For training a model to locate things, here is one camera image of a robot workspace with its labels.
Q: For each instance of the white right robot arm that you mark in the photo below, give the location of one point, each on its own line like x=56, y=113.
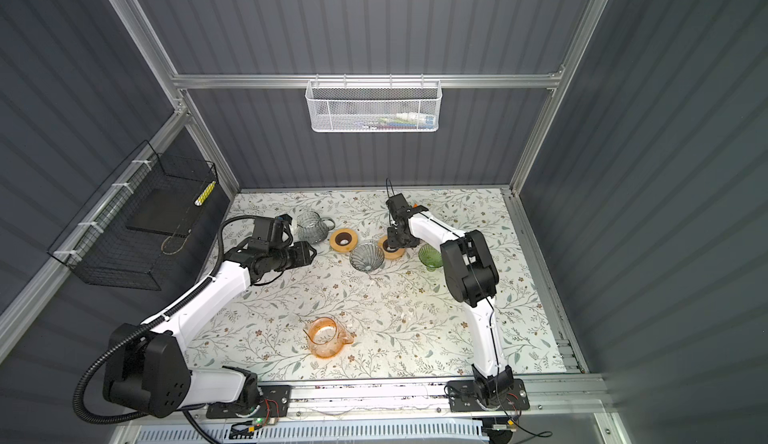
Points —
x=471, y=277

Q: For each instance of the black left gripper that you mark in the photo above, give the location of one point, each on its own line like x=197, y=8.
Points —
x=303, y=254

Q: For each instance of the black flat pad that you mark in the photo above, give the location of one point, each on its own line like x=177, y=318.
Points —
x=165, y=212

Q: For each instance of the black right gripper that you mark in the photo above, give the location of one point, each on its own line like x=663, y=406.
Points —
x=393, y=242

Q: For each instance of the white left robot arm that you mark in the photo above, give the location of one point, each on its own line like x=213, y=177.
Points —
x=148, y=372

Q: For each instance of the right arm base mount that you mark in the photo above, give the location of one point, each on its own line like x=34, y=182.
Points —
x=472, y=396

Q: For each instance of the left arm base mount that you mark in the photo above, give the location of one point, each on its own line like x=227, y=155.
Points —
x=256, y=400

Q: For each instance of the grey glass dripper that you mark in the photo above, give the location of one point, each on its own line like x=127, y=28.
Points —
x=367, y=257

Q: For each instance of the black wire basket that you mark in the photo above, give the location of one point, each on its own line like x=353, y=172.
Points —
x=139, y=235

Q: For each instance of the white wire basket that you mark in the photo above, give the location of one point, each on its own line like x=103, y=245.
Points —
x=368, y=107

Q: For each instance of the green glass dripper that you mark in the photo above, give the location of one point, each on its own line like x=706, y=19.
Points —
x=430, y=257

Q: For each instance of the orange glass carafe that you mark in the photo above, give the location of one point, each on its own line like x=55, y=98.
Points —
x=326, y=337

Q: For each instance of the grey glass carafe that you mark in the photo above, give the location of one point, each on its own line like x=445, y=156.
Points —
x=313, y=228

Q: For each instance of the yellow marker pen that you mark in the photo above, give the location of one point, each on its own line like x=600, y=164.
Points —
x=205, y=193

